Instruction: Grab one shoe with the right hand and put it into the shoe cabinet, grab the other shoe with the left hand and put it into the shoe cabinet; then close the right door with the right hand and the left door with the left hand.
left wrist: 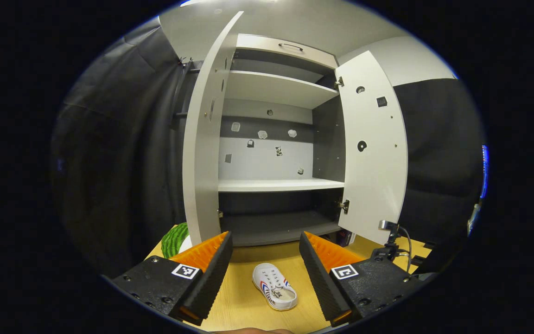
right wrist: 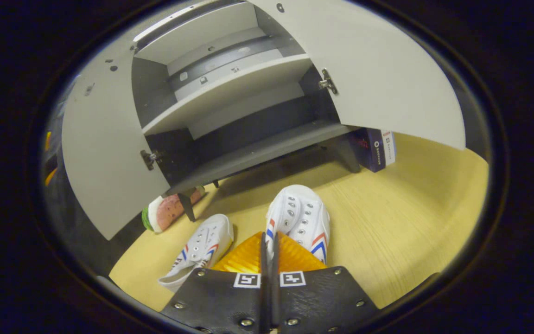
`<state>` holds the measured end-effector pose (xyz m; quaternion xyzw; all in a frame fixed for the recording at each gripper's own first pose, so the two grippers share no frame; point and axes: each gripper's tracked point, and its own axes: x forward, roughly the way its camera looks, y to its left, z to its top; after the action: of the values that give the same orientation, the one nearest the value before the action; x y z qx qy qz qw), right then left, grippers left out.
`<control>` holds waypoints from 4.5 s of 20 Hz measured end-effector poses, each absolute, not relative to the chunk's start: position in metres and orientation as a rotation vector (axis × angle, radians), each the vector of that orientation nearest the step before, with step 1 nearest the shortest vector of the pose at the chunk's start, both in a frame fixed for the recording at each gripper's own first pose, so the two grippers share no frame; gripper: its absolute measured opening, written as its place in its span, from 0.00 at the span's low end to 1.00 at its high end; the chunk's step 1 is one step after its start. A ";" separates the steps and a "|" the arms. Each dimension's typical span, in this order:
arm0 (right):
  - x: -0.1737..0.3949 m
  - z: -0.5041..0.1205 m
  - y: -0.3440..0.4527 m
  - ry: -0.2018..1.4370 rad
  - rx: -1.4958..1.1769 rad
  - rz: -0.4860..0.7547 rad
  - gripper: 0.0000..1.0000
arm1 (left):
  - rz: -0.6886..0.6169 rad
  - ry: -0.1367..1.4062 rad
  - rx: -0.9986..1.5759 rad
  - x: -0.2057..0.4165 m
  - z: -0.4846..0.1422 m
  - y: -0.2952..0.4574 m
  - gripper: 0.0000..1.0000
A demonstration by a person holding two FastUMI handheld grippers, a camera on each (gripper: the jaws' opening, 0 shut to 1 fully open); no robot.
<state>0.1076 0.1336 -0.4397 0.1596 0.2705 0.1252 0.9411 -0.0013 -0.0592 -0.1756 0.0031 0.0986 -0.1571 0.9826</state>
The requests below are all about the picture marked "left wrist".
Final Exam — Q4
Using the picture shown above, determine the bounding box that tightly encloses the white shoe with striped sides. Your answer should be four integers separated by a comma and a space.
252, 263, 299, 311

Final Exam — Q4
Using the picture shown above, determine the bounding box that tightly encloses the dark printed box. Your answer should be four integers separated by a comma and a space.
334, 229, 356, 246

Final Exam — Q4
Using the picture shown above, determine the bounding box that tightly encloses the ceiling light panel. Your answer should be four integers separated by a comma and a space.
180, 0, 277, 7

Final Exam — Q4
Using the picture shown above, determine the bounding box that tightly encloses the small black webcam on stand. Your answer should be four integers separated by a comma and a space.
370, 220, 402, 261

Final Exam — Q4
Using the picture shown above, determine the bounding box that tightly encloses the black backdrop stand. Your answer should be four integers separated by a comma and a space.
170, 58, 203, 130

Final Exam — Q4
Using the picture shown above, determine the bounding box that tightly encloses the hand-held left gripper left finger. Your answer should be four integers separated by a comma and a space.
111, 231, 234, 327

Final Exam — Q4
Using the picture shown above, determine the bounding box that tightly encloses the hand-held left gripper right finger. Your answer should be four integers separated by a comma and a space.
299, 231, 427, 328

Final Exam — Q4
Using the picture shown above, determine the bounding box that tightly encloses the cabinet door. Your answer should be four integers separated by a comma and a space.
334, 50, 409, 245
182, 10, 244, 246

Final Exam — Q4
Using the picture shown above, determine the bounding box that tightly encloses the grey shoe cabinet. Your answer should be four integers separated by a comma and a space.
217, 33, 356, 247

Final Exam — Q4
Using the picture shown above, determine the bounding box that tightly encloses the grey cabinet drawer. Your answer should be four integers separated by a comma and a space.
236, 33, 339, 70

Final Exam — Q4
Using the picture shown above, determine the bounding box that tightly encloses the watermelon shaped cushion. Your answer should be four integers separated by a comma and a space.
161, 222, 192, 259

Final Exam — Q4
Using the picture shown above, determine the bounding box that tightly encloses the thin black cable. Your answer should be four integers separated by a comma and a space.
397, 226, 412, 273

